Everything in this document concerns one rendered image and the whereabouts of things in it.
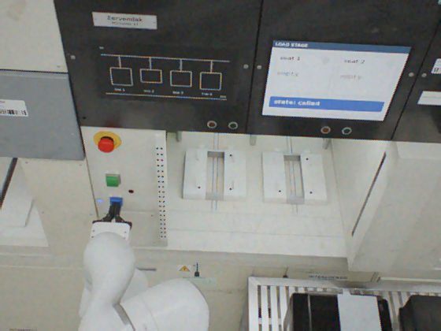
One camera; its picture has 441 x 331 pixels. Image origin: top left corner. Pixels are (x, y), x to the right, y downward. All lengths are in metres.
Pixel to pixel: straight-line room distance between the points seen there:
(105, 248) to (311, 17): 0.59
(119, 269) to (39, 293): 1.12
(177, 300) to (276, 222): 0.92
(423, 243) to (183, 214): 0.75
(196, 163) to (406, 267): 0.77
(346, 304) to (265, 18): 0.75
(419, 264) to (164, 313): 1.12
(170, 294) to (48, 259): 0.97
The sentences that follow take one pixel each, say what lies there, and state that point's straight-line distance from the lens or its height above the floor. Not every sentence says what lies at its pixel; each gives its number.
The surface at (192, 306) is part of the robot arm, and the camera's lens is 0.99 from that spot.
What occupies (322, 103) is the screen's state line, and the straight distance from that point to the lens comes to 1.30.
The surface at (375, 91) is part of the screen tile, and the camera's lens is 1.29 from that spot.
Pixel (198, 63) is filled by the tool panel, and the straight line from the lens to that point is 1.21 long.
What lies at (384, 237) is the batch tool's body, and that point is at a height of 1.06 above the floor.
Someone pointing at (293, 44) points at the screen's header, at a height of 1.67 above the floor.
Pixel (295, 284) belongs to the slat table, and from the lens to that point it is 1.87.
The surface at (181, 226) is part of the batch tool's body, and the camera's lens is 1.82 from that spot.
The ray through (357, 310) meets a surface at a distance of 1.50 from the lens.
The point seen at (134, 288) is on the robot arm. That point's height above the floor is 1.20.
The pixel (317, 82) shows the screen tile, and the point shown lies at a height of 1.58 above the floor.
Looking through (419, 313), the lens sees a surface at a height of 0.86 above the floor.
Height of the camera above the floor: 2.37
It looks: 49 degrees down
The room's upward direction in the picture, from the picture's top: 4 degrees clockwise
